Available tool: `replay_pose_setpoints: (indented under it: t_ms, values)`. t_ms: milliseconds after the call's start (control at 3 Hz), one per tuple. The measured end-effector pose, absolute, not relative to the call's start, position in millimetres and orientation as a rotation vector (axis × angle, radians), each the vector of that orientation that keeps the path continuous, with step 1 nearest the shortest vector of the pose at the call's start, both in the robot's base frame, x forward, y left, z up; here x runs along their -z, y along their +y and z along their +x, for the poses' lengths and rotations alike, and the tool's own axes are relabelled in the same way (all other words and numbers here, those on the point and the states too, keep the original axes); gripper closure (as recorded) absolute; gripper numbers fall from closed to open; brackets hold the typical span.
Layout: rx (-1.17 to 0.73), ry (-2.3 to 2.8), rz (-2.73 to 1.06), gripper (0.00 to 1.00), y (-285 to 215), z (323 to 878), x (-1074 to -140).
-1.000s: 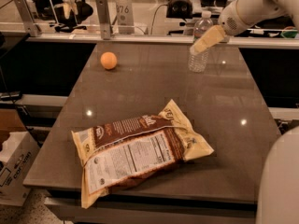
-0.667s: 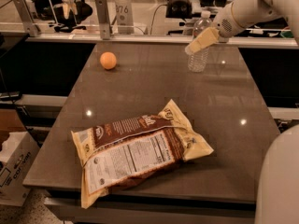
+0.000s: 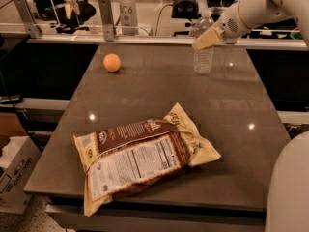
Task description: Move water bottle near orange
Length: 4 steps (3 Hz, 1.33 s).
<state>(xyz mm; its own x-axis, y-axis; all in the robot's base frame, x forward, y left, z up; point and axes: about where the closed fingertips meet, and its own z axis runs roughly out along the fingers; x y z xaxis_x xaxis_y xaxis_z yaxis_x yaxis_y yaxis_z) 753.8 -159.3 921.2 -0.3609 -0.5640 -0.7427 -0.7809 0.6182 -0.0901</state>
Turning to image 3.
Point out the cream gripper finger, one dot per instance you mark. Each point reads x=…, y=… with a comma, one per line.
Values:
x=209, y=38

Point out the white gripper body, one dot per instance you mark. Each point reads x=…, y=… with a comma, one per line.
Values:
x=229, y=23

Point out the clear plastic water bottle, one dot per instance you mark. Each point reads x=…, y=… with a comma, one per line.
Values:
x=202, y=58

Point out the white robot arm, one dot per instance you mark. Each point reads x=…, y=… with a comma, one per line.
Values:
x=288, y=195

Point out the white numbered sign 376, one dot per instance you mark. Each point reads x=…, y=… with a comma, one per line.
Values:
x=128, y=15

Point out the orange fruit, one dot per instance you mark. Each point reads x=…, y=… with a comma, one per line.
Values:
x=112, y=62

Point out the black office chair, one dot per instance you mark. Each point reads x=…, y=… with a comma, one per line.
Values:
x=69, y=15

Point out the yellow brown snack bag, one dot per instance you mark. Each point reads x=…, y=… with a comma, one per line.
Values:
x=127, y=159

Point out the white cardboard box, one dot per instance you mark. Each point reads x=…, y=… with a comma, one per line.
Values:
x=19, y=158

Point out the right metal bracket post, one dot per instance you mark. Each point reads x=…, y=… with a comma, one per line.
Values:
x=231, y=41

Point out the metal bracket post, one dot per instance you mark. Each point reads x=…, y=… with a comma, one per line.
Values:
x=231, y=41
x=27, y=19
x=107, y=21

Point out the black camera device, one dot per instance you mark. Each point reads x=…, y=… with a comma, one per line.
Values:
x=187, y=9

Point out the middle metal bracket post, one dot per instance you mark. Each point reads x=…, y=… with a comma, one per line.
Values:
x=107, y=21

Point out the left metal bracket post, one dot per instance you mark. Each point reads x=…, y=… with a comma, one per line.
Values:
x=27, y=19

